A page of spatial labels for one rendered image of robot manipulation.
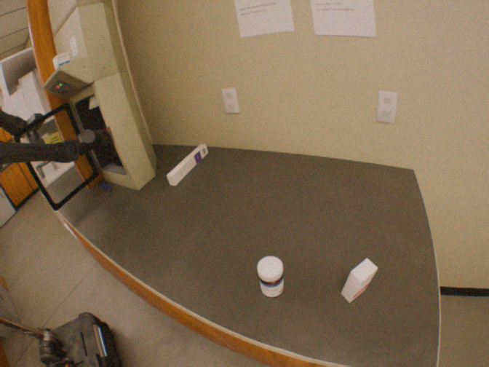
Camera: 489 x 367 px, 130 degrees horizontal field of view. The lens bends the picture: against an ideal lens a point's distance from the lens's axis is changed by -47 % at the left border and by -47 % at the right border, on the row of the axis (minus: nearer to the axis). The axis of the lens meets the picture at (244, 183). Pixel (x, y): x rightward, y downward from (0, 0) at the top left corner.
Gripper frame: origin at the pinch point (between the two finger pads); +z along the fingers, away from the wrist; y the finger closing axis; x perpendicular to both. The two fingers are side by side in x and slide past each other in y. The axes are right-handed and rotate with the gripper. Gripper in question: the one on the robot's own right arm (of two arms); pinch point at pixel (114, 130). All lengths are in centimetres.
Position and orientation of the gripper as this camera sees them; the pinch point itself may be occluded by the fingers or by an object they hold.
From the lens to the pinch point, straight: 103.4
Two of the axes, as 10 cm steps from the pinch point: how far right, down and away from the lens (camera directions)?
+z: 3.9, -5.1, 7.6
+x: 1.4, 8.5, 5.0
